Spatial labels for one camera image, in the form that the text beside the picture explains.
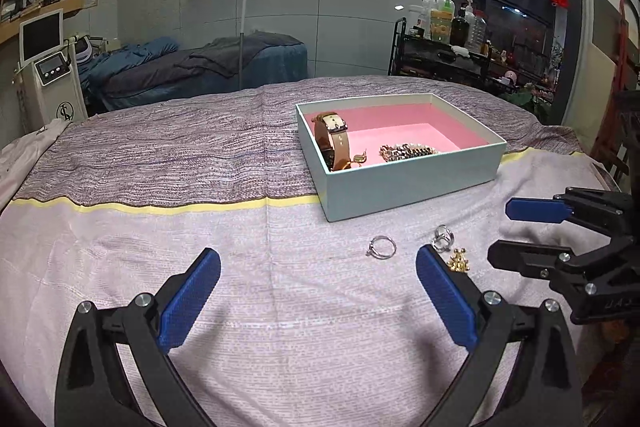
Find clear plastic bottle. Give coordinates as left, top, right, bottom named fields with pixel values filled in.
left=467, top=9, right=488, bottom=55

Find light blue box pink lining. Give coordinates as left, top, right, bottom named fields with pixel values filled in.
left=295, top=93, right=507, bottom=223

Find thin silver ring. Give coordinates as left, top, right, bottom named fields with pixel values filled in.
left=366, top=235, right=397, bottom=260

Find grey pink bed sheet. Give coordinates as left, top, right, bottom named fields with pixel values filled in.
left=0, top=147, right=621, bottom=427

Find gold bead earrings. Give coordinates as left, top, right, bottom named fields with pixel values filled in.
left=446, top=247, right=471, bottom=274

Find purple striped bedspread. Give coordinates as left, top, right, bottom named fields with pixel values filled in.
left=0, top=74, right=596, bottom=212

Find chunky silver ring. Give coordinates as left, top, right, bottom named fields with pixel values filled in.
left=431, top=225, right=454, bottom=253

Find blue duvet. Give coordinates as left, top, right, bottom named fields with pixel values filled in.
left=85, top=37, right=182, bottom=80

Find dark brown bottle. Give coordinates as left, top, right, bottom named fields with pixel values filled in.
left=450, top=12, right=473, bottom=48

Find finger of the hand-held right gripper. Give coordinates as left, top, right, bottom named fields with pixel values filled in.
left=487, top=233, right=640, bottom=299
left=505, top=187, right=640, bottom=238

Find white floor lamp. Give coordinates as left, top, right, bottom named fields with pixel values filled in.
left=237, top=0, right=350, bottom=90

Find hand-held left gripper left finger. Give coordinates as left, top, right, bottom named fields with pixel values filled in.
left=55, top=248, right=222, bottom=427

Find reddish wooden chair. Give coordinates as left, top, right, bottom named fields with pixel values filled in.
left=590, top=0, right=640, bottom=188

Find white beauty machine with screen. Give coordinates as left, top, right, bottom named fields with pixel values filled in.
left=15, top=8, right=88, bottom=128

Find beige strap wristwatch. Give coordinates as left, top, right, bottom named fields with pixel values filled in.
left=312, top=111, right=353, bottom=172

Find massage bed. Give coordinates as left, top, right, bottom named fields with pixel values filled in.
left=82, top=32, right=308, bottom=112

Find metal chain bracelet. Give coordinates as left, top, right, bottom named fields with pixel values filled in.
left=379, top=145, right=441, bottom=164

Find white blue machine handpiece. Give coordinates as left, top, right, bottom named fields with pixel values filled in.
left=70, top=34, right=96, bottom=68

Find green potted plant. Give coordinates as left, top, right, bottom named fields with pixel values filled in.
left=510, top=87, right=556, bottom=118

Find black trolley cart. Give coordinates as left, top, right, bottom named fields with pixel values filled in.
left=387, top=18, right=491, bottom=92

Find grey blanket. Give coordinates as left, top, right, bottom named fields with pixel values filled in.
left=175, top=32, right=306, bottom=75

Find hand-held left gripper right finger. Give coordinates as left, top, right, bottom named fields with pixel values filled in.
left=416, top=244, right=583, bottom=427

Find white pearl bracelet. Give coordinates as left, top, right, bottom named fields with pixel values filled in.
left=395, top=142, right=441, bottom=154

